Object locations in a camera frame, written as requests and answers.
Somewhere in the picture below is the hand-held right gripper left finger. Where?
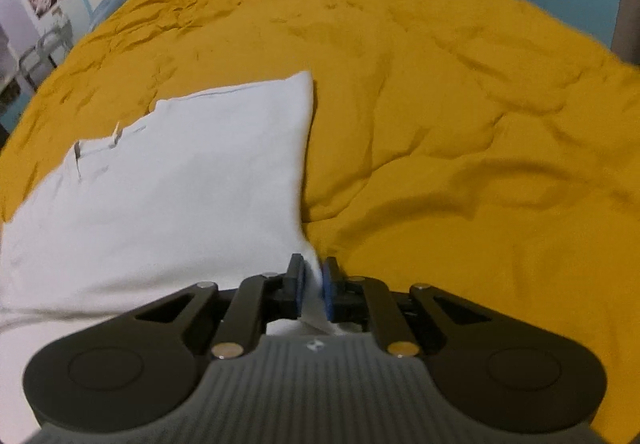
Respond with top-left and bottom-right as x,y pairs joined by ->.
132,253 -> 308,360

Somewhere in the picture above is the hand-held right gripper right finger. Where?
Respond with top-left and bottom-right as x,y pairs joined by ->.
320,256 -> 493,359

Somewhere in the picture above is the white printed t-shirt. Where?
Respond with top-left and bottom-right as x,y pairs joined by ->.
0,70 -> 351,340

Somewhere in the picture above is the mustard yellow quilted blanket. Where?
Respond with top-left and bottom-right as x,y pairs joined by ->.
0,0 -> 640,405

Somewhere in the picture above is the blue pillow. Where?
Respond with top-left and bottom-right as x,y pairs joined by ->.
89,0 -> 151,32

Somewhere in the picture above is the grey metal cart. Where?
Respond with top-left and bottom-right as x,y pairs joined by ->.
17,8 -> 74,92

